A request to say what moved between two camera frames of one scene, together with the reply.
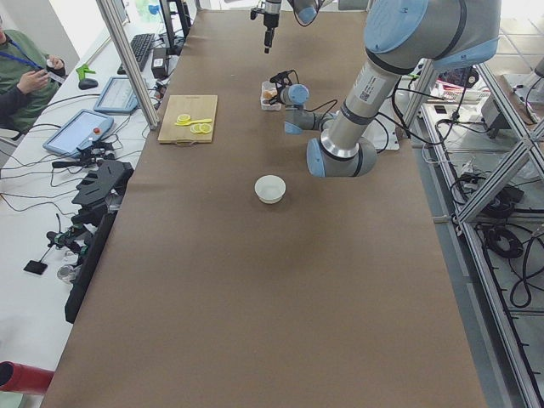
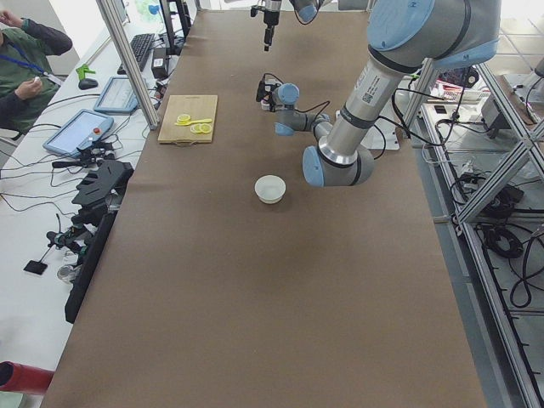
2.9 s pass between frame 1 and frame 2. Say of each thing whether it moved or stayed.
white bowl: stayed
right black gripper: stayed
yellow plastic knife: stayed
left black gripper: moved
